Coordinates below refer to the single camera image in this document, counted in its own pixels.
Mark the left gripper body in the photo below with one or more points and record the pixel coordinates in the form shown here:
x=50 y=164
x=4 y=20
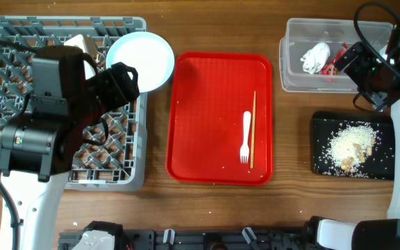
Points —
x=112 y=92

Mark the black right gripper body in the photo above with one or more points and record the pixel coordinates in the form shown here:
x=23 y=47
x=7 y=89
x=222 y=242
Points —
x=367 y=72

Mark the red snack wrapper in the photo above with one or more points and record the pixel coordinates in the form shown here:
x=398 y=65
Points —
x=329 y=68

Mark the white tissue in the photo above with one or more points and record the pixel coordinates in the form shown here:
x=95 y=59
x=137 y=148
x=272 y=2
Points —
x=315 y=58

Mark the large light blue plate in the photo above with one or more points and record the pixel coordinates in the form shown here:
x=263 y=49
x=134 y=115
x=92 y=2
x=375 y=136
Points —
x=148 y=53

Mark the wooden chopstick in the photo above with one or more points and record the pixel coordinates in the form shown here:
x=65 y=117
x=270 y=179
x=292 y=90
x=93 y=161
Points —
x=253 y=127

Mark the white plastic fork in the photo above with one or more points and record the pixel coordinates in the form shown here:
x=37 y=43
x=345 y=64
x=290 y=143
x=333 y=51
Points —
x=244 y=149

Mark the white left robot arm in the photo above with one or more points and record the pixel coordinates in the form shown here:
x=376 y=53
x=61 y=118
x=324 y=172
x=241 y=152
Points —
x=30 y=200

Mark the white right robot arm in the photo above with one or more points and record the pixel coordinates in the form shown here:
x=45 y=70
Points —
x=372 y=234

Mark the grey plastic dishwasher rack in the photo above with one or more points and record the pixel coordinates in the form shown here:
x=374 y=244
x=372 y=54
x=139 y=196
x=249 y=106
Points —
x=119 y=164

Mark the black plastic tray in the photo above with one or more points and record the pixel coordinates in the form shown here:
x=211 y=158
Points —
x=379 y=166

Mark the pile of rice and nuts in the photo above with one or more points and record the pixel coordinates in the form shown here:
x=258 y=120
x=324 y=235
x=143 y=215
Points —
x=350 y=147

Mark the clear plastic bin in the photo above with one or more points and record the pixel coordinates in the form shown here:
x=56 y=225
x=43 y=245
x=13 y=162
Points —
x=303 y=34

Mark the red plastic tray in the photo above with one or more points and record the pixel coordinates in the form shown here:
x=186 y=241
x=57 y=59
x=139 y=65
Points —
x=210 y=93

